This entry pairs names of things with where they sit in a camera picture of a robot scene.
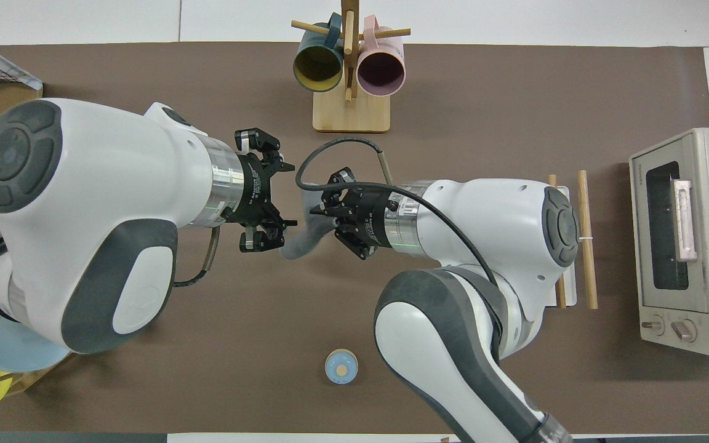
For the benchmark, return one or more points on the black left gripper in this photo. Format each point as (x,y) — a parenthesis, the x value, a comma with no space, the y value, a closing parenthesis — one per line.
(256,191)

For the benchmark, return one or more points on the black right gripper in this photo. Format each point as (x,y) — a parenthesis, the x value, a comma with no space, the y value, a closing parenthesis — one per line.
(364,215)

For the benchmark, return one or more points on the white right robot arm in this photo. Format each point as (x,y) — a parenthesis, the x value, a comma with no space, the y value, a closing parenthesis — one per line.
(484,221)

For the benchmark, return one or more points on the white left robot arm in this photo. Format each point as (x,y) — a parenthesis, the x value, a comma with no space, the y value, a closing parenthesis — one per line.
(96,209)

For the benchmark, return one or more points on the pink mug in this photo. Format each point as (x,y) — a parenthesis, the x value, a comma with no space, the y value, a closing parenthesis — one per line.
(381,72)

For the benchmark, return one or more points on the wooden plate rack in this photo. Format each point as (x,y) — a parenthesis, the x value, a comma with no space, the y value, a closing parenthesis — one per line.
(28,378)

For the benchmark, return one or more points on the light blue plate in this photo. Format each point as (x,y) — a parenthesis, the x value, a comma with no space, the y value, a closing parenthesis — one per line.
(16,357)

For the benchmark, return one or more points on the wooden mug tree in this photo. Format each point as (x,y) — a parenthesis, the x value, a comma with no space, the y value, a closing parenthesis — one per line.
(351,114)

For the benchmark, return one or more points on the dark teal mug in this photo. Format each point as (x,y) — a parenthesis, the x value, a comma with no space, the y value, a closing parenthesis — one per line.
(317,67)

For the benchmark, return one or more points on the brown table mat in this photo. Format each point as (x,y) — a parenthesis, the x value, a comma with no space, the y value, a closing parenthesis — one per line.
(360,295)

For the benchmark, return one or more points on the purple and grey towel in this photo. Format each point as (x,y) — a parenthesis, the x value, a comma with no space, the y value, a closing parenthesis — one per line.
(305,240)

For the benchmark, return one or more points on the wooden shelf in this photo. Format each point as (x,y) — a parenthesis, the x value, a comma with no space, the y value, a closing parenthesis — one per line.
(4,95)

